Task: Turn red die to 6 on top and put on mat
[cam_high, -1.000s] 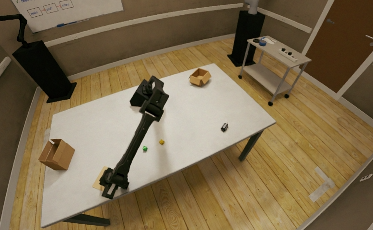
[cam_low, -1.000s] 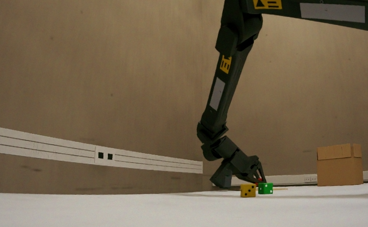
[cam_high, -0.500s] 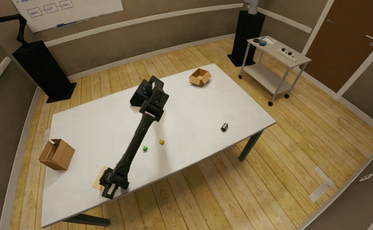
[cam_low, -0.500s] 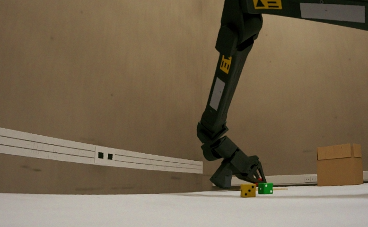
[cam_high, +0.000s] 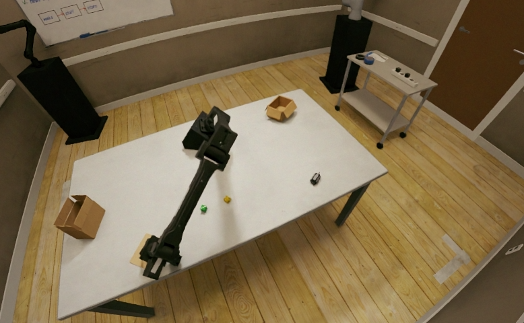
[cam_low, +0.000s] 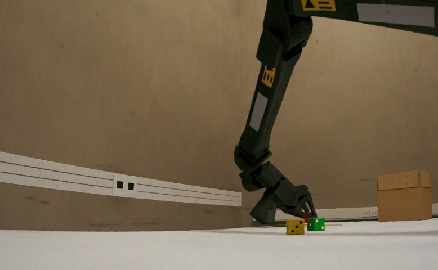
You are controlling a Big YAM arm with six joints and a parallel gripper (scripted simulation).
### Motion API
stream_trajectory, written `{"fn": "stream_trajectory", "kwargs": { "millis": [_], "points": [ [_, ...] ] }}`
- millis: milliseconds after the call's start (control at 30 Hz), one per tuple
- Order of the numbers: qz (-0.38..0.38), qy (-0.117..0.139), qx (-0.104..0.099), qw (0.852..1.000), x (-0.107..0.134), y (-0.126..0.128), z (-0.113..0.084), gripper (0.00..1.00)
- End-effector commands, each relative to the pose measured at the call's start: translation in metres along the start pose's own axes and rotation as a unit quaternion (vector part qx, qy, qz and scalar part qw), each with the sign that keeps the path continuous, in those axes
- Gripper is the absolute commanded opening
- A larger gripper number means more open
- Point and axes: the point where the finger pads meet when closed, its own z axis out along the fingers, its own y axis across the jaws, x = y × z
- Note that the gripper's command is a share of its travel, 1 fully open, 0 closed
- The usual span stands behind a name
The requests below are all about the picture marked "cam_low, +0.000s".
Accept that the brown cardboard box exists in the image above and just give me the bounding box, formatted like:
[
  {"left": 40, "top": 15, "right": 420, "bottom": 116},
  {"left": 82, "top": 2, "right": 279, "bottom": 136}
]
[{"left": 377, "top": 170, "right": 432, "bottom": 222}]

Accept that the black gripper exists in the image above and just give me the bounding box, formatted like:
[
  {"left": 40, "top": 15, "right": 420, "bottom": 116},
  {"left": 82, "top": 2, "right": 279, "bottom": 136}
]
[{"left": 276, "top": 175, "right": 318, "bottom": 218}]

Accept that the yellow die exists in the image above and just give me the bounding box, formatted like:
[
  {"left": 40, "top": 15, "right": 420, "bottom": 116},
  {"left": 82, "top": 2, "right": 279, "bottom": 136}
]
[{"left": 286, "top": 218, "right": 305, "bottom": 235}]

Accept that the green die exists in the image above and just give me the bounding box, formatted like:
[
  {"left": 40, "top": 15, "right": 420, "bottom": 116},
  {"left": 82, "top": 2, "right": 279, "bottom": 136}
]
[{"left": 307, "top": 218, "right": 325, "bottom": 231}]

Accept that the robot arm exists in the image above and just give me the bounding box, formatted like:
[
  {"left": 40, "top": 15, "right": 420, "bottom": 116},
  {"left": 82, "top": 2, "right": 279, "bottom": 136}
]
[{"left": 234, "top": 0, "right": 438, "bottom": 225}]

